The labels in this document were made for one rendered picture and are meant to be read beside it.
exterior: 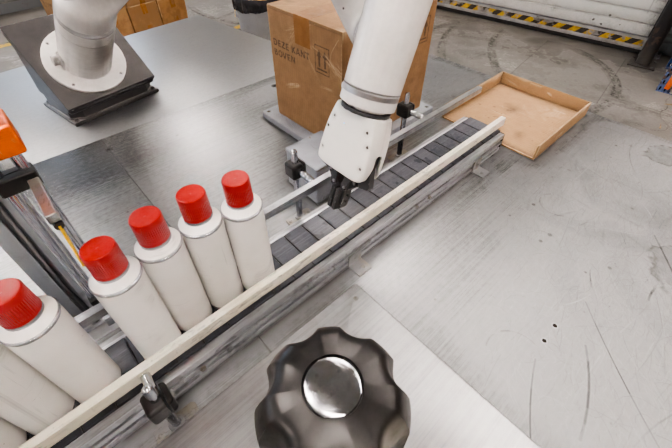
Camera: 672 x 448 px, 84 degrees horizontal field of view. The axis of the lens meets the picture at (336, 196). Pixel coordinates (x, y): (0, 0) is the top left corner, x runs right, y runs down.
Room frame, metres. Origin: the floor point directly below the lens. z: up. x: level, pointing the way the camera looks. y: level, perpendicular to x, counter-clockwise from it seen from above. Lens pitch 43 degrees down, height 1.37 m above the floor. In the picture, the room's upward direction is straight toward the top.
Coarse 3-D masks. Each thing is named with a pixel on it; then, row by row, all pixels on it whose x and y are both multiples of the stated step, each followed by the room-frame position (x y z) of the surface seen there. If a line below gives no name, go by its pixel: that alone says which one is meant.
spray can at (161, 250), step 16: (144, 208) 0.28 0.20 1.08; (144, 224) 0.26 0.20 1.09; (160, 224) 0.27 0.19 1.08; (144, 240) 0.26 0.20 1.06; (160, 240) 0.26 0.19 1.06; (176, 240) 0.27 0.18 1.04; (144, 256) 0.25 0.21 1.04; (160, 256) 0.25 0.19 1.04; (176, 256) 0.26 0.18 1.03; (160, 272) 0.25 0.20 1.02; (176, 272) 0.26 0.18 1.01; (192, 272) 0.27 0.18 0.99; (160, 288) 0.25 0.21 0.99; (176, 288) 0.25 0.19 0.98; (192, 288) 0.26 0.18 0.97; (176, 304) 0.25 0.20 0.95; (192, 304) 0.26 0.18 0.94; (208, 304) 0.28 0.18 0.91; (176, 320) 0.25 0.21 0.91; (192, 320) 0.25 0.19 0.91
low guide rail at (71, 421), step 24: (504, 120) 0.75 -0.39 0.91; (432, 168) 0.57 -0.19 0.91; (408, 192) 0.52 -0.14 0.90; (360, 216) 0.44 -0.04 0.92; (336, 240) 0.39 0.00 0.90; (288, 264) 0.34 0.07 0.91; (264, 288) 0.30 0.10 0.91; (216, 312) 0.26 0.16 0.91; (192, 336) 0.23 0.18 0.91; (168, 360) 0.20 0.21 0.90; (120, 384) 0.17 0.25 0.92; (96, 408) 0.15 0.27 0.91; (48, 432) 0.12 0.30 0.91
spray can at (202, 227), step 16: (192, 192) 0.31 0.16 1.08; (192, 208) 0.29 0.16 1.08; (208, 208) 0.31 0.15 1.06; (192, 224) 0.29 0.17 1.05; (208, 224) 0.30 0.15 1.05; (192, 240) 0.28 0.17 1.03; (208, 240) 0.29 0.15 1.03; (224, 240) 0.30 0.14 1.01; (192, 256) 0.29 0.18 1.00; (208, 256) 0.28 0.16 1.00; (224, 256) 0.30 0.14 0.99; (208, 272) 0.28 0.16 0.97; (224, 272) 0.29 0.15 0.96; (208, 288) 0.29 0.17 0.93; (224, 288) 0.29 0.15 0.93; (240, 288) 0.31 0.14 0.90; (224, 304) 0.28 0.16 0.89
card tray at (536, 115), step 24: (504, 72) 1.09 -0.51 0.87; (480, 96) 1.00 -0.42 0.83; (504, 96) 1.00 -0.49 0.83; (528, 96) 1.00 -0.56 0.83; (552, 96) 0.97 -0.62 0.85; (456, 120) 0.87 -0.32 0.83; (480, 120) 0.87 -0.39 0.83; (528, 120) 0.87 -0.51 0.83; (552, 120) 0.87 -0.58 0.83; (576, 120) 0.86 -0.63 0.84; (504, 144) 0.76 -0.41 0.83; (528, 144) 0.76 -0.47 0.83
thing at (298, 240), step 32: (480, 128) 0.76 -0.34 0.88; (416, 160) 0.64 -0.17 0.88; (352, 192) 0.53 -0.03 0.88; (384, 192) 0.53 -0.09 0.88; (416, 192) 0.55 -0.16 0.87; (320, 224) 0.45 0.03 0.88; (288, 256) 0.38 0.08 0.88; (320, 256) 0.38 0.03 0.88; (128, 352) 0.22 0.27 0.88; (192, 352) 0.22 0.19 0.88; (96, 416) 0.15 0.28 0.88
